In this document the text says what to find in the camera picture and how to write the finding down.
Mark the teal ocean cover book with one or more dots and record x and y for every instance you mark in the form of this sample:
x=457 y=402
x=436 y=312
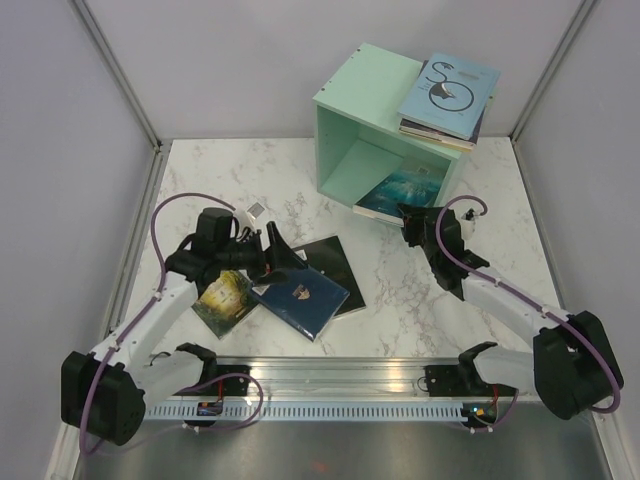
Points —
x=401 y=186

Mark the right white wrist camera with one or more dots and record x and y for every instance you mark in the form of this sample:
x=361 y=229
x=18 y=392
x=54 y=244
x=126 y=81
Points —
x=468 y=223

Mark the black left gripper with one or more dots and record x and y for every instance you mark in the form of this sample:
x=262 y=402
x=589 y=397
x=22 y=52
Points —
x=277 y=256

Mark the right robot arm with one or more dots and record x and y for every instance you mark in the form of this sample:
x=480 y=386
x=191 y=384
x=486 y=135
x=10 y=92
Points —
x=570 y=364

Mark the left aluminium corner post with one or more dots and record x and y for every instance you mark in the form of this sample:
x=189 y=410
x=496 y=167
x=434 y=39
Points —
x=91 y=25

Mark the mint green open cabinet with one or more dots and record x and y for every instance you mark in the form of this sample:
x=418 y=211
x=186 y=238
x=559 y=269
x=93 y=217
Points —
x=357 y=138

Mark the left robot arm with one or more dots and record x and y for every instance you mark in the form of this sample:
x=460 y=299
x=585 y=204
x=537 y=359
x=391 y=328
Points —
x=106 y=392

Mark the right aluminium corner post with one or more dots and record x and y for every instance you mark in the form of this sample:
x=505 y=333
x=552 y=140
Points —
x=569 y=37

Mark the aluminium corner post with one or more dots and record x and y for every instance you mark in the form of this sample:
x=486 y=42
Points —
x=569 y=37
x=91 y=25

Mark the pale green book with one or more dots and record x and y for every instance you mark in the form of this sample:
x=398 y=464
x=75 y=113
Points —
x=424 y=167

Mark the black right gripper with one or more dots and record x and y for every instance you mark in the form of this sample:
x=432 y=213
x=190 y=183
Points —
x=412 y=217

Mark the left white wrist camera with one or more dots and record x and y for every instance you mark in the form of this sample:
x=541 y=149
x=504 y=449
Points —
x=247 y=217

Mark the aluminium rail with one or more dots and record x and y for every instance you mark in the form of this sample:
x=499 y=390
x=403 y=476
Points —
x=332 y=378

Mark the green forest cover book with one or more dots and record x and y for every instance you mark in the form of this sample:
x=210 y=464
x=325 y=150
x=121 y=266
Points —
x=225 y=303

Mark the yellow book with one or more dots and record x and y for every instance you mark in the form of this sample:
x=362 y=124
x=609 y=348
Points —
x=430 y=135

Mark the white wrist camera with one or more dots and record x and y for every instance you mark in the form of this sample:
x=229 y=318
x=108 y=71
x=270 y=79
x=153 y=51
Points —
x=468 y=223
x=247 y=217

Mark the light blue SO book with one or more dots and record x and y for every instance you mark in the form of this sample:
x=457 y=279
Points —
x=447 y=95

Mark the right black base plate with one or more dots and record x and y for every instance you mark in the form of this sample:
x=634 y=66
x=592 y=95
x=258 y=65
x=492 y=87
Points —
x=450 y=382

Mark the navy blue book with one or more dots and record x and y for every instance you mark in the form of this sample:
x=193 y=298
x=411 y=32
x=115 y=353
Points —
x=306 y=301

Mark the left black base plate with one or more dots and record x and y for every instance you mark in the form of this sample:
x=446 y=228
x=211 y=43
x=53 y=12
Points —
x=228 y=387

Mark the white slotted cable duct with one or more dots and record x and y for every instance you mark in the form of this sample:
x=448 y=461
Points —
x=310 y=411

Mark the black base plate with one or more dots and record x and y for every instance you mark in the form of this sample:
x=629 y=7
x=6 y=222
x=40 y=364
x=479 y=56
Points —
x=228 y=387
x=450 y=382

